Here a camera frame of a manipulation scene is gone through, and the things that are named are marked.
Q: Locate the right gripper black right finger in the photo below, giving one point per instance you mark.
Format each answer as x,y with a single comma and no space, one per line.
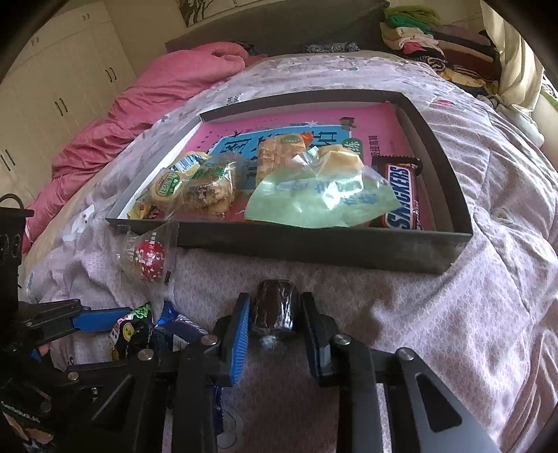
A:
319,330

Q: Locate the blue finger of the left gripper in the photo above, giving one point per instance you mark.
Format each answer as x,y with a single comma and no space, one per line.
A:
98,320

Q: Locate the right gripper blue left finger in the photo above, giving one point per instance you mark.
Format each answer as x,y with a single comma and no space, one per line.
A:
233,342

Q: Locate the black cartoon snack pack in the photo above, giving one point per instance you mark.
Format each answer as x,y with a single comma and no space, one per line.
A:
131,333

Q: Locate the small dark roll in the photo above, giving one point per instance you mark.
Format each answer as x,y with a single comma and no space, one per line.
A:
274,313

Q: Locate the blue snack pack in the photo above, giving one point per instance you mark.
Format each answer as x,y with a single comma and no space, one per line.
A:
178,330

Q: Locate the clear pack red candy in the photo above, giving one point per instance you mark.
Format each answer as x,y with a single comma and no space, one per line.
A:
149,257

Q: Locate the yellow Alpenliebe candy pack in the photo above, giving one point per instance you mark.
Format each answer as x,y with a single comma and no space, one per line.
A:
188,163

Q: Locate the clear pack brown rice cakes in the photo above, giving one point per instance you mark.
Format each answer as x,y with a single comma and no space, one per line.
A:
211,191

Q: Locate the light green pastry pack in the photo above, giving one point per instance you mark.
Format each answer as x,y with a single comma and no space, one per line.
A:
334,189

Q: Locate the Snickers chocolate bar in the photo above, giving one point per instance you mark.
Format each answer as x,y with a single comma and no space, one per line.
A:
402,174

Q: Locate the orange bread pack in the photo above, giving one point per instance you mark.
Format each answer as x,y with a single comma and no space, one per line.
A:
280,151

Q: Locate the round biscuit green label pack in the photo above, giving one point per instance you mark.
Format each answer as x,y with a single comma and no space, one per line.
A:
165,189

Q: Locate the dark shallow cardboard box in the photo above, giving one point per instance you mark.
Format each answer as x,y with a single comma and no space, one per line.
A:
431,250

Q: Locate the floral mauve quilt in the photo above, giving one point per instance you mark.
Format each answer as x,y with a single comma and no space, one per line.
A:
487,325

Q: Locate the pink and blue book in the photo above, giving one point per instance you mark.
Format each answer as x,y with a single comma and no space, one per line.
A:
369,131

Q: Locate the pink blanket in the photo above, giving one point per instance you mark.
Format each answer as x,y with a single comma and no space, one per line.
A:
165,85

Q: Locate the cream wardrobe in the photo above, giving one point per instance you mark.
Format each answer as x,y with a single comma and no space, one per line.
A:
67,75

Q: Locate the dark grey headboard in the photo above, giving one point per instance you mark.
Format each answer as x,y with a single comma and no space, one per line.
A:
286,27

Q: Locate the pile of folded clothes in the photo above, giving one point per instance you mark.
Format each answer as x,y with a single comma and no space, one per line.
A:
467,59

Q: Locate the cream curtain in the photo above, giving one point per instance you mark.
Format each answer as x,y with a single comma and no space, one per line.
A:
521,71

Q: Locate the landscape wall painting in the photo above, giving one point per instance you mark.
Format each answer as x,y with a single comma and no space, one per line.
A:
197,11

